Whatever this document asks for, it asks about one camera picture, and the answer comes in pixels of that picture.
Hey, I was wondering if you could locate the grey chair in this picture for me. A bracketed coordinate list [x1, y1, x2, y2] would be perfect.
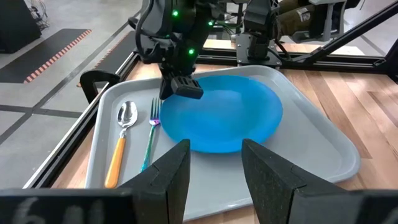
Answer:
[292, 0, 348, 44]

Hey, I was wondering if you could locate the black table clamp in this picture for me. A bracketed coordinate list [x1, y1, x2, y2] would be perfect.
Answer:
[80, 70, 121, 105]

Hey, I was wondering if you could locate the person's leg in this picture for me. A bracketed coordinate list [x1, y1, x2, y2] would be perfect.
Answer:
[273, 0, 315, 39]

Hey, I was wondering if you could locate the black hazard-striped floor mat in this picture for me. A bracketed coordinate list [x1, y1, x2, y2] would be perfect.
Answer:
[93, 30, 141, 74]
[0, 28, 93, 84]

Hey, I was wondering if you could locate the grey plastic tray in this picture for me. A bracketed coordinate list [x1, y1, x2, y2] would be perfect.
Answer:
[84, 64, 361, 222]

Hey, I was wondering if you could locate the blue round plate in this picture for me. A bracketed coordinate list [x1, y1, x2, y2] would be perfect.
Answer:
[159, 74, 284, 154]

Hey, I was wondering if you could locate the black aluminium rig frame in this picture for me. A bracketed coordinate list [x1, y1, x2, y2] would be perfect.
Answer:
[23, 0, 398, 190]

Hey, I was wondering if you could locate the orange-handled metal spoon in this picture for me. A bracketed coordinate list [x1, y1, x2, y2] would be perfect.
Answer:
[104, 100, 139, 189]

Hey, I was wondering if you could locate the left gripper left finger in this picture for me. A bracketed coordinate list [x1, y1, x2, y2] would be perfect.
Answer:
[119, 139, 192, 224]

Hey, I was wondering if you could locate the iridescent teal-handled fork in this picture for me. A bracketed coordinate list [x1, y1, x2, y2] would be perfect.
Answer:
[140, 97, 162, 173]

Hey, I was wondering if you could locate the black cabinet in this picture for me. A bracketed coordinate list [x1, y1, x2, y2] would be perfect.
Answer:
[0, 0, 43, 54]

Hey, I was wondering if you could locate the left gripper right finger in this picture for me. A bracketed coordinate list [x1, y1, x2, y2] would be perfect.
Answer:
[241, 138, 352, 224]

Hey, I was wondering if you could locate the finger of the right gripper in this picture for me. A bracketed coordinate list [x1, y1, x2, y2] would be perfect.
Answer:
[159, 77, 174, 101]

